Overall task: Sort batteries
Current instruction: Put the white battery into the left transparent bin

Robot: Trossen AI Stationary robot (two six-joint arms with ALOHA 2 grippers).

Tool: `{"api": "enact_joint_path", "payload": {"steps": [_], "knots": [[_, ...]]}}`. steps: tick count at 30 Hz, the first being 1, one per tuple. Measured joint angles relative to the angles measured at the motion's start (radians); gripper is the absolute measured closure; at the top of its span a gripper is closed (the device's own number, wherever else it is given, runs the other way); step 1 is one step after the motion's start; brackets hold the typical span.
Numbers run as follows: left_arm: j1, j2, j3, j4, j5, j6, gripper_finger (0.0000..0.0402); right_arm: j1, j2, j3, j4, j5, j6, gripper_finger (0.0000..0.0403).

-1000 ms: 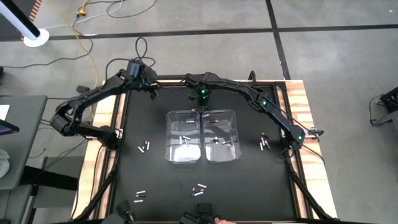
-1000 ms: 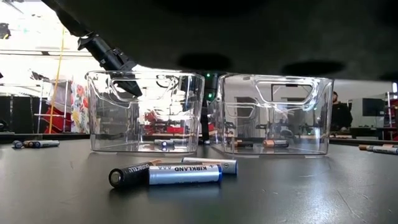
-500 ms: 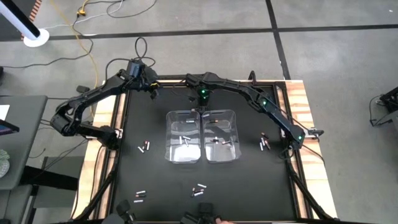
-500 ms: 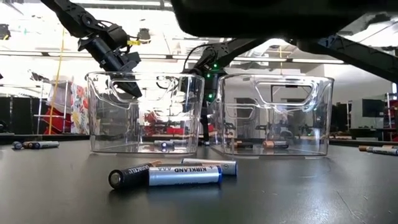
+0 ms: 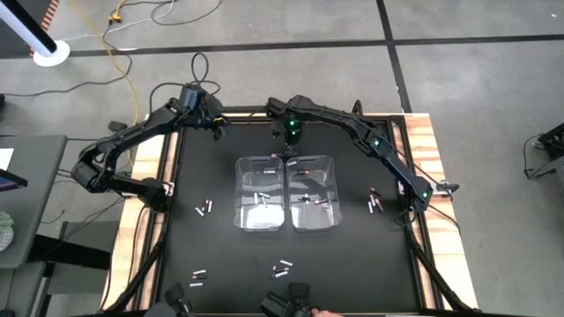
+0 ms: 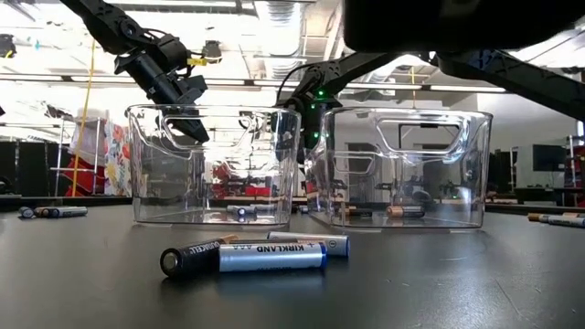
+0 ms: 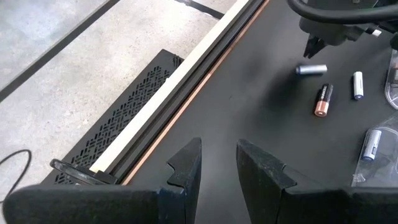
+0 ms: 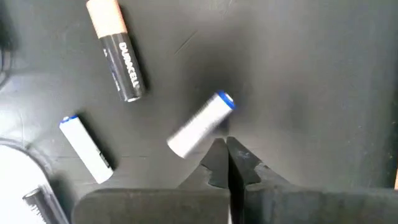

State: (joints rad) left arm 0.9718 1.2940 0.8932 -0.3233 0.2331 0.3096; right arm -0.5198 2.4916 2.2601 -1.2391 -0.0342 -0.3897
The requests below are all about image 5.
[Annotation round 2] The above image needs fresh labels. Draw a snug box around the dark tablet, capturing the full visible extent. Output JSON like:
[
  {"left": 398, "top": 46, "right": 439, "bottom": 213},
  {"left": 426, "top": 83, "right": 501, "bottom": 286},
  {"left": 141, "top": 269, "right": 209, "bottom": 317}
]
[{"left": 0, "top": 169, "right": 29, "bottom": 193}]

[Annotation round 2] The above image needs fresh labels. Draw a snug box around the white paper sheet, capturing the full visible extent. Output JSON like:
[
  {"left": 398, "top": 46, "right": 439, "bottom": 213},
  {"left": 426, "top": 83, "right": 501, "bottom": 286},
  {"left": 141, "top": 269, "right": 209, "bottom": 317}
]
[{"left": 0, "top": 148, "right": 15, "bottom": 172}]

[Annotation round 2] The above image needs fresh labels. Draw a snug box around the orange striped panel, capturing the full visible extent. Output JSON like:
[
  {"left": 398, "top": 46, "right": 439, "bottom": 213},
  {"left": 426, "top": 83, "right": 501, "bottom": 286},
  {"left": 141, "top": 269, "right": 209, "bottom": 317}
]
[{"left": 28, "top": 0, "right": 61, "bottom": 58}]

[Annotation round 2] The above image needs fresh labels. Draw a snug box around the grey side desk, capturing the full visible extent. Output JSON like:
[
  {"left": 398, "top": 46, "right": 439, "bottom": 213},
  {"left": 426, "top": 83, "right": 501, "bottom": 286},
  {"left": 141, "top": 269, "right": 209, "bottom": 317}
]
[{"left": 0, "top": 134, "right": 69, "bottom": 270}]

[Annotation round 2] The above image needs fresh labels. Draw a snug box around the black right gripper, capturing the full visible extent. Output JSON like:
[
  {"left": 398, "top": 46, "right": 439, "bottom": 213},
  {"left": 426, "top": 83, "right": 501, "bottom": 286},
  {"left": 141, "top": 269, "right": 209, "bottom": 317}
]
[{"left": 273, "top": 133, "right": 306, "bottom": 161}]

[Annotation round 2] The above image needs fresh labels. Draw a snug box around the black table mat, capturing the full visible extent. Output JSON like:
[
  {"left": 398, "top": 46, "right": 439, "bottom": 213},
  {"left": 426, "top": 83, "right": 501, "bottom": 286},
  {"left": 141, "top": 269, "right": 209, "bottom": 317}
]
[{"left": 157, "top": 121, "right": 422, "bottom": 314}]

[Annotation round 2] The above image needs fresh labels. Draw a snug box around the long black floor cable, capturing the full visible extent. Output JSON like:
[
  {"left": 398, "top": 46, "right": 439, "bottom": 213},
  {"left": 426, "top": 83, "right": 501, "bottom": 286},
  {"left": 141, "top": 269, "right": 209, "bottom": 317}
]
[{"left": 0, "top": 19, "right": 134, "bottom": 98}]

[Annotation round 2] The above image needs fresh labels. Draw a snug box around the black floor device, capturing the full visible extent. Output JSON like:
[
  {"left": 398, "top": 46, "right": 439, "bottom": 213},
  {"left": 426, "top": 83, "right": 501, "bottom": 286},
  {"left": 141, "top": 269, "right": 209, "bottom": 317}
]
[{"left": 536, "top": 122, "right": 564, "bottom": 161}]

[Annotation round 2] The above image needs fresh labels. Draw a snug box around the black desk foot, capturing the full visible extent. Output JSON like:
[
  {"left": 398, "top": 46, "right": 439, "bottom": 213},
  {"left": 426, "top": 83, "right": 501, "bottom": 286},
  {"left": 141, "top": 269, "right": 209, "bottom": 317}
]
[{"left": 26, "top": 222, "right": 112, "bottom": 271}]

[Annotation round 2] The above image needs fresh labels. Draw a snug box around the clear plastic bin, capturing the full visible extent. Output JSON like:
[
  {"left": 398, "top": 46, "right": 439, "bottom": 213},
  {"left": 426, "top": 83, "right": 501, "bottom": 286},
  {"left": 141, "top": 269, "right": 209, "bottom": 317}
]
[
  {"left": 285, "top": 154, "right": 345, "bottom": 232},
  {"left": 234, "top": 154, "right": 286, "bottom": 233}
]

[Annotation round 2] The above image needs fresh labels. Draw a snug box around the black leader arm handle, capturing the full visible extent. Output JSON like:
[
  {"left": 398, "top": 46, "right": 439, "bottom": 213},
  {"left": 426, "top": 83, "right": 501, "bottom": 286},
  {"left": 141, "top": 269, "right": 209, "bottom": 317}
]
[
  {"left": 258, "top": 281, "right": 322, "bottom": 317},
  {"left": 144, "top": 281, "right": 196, "bottom": 317}
]

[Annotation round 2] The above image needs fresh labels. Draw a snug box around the yellow extension cable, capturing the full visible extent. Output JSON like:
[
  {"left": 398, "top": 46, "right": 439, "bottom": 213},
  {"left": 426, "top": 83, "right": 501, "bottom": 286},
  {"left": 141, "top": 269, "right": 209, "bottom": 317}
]
[{"left": 70, "top": 0, "right": 141, "bottom": 162}]

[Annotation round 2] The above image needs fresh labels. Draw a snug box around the white black pole stand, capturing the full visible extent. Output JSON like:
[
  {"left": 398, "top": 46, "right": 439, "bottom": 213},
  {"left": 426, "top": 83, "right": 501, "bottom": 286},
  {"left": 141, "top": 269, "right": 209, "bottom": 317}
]
[{"left": 0, "top": 0, "right": 71, "bottom": 69}]

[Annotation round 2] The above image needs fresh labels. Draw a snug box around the black device cable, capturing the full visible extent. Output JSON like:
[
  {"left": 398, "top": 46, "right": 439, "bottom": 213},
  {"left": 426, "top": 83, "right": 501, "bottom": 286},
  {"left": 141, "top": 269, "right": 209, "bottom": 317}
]
[{"left": 522, "top": 133, "right": 564, "bottom": 181}]

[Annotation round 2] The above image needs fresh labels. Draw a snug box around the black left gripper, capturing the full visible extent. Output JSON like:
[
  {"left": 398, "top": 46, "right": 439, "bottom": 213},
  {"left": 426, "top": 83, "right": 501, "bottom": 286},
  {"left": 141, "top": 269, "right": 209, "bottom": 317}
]
[{"left": 197, "top": 93, "right": 227, "bottom": 142}]

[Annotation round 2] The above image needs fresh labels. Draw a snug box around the white patterned object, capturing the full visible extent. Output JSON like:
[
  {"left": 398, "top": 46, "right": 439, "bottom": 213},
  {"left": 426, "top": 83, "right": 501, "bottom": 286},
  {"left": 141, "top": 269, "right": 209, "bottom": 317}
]
[{"left": 0, "top": 210, "right": 15, "bottom": 254}]

